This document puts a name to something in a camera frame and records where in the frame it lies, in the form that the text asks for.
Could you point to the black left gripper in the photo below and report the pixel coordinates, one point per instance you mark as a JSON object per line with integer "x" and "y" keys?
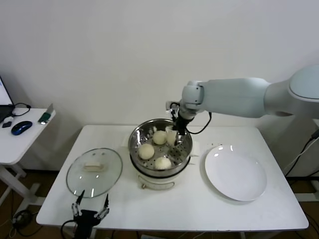
{"x": 84, "y": 224}

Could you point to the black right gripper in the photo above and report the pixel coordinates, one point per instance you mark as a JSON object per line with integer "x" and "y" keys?
{"x": 182, "y": 124}

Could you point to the white steamed baozi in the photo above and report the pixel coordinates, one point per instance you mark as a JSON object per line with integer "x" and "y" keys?
{"x": 163, "y": 163}
{"x": 146, "y": 152}
{"x": 159, "y": 138}
{"x": 171, "y": 138}

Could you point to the glass pot lid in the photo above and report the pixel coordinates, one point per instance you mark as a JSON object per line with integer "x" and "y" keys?
{"x": 99, "y": 179}

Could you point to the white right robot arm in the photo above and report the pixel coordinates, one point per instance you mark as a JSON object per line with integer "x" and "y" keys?
{"x": 236, "y": 97}

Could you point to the stainless steel steamer basket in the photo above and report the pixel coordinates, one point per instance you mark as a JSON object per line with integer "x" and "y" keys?
{"x": 135, "y": 139}

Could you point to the white round plate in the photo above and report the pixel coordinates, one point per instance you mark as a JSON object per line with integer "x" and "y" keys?
{"x": 234, "y": 171}

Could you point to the white power strip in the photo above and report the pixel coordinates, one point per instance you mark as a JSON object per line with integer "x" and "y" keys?
{"x": 18, "y": 219}

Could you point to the white side table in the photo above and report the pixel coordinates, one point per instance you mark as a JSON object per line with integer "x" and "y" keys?
{"x": 30, "y": 144}

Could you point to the blue computer mouse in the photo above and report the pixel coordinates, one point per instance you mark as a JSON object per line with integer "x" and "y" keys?
{"x": 21, "y": 127}

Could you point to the small black adapter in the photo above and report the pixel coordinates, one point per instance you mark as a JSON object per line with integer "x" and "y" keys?
{"x": 6, "y": 124}

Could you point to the black laptop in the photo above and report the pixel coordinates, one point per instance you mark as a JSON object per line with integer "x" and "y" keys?
{"x": 3, "y": 99}

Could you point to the grey cabinet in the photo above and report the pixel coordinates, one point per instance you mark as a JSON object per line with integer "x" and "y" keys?
{"x": 312, "y": 161}

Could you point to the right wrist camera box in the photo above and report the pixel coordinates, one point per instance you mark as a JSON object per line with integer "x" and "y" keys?
{"x": 172, "y": 105}

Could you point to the white metal floor frame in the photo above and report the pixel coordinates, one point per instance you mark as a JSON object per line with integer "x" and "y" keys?
{"x": 309, "y": 198}

